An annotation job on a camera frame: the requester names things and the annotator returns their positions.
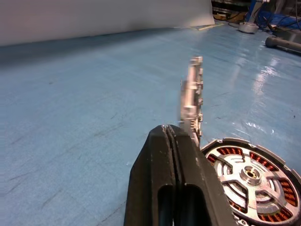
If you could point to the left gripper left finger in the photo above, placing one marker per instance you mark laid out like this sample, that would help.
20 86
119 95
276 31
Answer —
150 164

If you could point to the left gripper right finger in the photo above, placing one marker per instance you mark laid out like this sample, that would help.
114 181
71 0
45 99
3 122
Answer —
195 176

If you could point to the silver round motor cover plate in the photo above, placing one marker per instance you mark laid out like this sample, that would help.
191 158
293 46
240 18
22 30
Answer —
190 94

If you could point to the motor stator with copper windings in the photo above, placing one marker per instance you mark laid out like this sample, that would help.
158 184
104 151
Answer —
254 179

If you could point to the silver round metal housing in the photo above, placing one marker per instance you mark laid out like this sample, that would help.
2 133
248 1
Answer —
247 27

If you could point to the grey cylindrical bar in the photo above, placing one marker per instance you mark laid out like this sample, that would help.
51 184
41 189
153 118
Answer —
282 44

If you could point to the blue metal post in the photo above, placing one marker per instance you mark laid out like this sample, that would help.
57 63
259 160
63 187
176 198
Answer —
251 9

